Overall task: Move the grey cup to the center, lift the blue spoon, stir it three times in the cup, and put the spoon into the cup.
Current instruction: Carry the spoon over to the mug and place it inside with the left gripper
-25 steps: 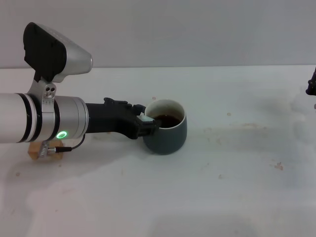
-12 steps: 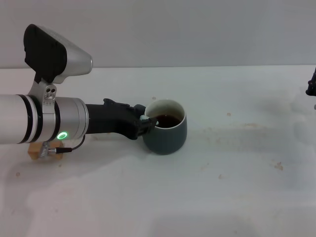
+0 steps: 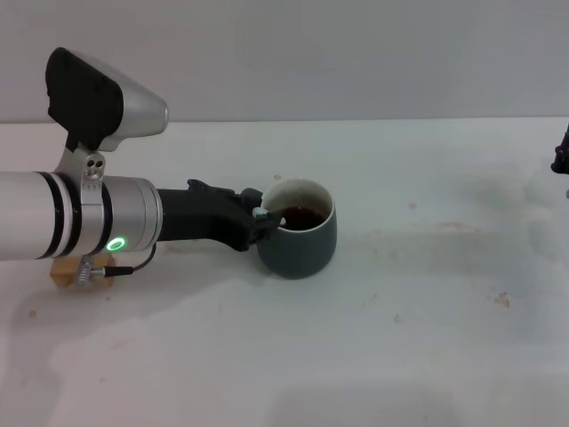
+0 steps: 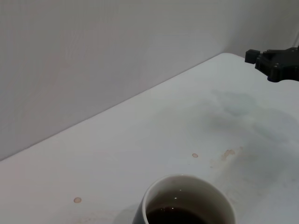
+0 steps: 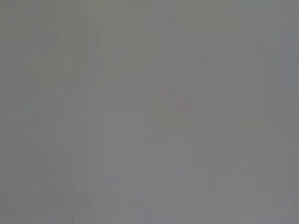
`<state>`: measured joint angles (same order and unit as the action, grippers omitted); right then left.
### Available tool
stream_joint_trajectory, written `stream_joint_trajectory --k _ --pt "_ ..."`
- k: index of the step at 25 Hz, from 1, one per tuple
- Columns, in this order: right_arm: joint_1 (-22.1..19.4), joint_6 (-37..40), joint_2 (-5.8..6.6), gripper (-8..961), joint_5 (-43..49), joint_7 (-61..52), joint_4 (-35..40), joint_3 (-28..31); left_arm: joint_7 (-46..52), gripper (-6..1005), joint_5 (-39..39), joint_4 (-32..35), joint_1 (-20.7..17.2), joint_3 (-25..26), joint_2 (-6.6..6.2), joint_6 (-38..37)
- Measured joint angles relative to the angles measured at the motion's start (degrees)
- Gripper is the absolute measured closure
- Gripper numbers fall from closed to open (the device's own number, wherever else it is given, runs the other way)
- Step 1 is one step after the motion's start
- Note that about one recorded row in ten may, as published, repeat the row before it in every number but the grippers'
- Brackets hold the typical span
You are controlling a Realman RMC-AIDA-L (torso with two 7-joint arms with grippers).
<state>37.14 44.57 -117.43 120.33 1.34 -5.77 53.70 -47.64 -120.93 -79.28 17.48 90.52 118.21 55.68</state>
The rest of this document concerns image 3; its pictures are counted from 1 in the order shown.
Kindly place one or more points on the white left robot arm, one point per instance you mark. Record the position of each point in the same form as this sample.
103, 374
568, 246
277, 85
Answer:
35, 213

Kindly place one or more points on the dark coffee liquid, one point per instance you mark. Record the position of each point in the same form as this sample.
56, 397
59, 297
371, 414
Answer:
306, 218

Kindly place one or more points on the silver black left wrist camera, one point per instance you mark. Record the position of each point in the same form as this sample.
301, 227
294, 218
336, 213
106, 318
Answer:
89, 102

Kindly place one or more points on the silver camera mount bracket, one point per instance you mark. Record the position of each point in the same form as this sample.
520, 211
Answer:
91, 169

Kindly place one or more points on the light wooden block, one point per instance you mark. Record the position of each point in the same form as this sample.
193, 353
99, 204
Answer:
66, 271

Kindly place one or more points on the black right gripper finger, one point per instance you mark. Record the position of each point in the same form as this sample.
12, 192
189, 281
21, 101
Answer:
562, 162

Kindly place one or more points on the grey ceramic cup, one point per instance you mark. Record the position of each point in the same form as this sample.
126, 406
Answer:
302, 253

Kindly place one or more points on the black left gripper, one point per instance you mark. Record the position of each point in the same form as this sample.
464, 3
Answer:
200, 213

